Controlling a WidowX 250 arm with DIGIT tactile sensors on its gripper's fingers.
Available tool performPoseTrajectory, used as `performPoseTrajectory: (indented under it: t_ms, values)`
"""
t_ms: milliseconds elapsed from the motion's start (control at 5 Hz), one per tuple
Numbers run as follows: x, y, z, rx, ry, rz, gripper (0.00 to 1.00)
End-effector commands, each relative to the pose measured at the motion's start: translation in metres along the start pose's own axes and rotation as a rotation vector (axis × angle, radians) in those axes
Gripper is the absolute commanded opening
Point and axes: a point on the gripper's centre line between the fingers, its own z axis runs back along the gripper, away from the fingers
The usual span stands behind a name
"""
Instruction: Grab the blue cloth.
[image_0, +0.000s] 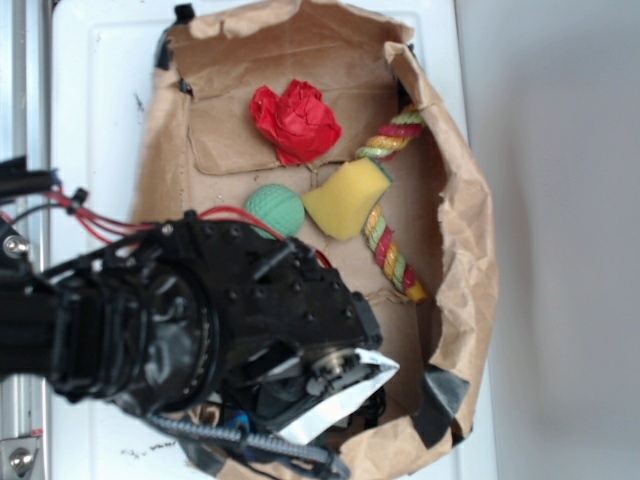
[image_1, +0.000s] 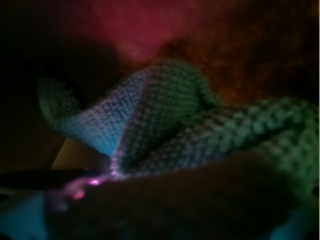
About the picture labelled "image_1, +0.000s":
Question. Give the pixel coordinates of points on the blue woven cloth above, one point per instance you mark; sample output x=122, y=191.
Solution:
x=164, y=118

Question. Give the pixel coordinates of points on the brown paper bag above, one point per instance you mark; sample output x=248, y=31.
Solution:
x=248, y=50

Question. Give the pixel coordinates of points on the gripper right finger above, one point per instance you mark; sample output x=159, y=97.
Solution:
x=239, y=197

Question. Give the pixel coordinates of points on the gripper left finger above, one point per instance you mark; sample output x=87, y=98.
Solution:
x=22, y=199

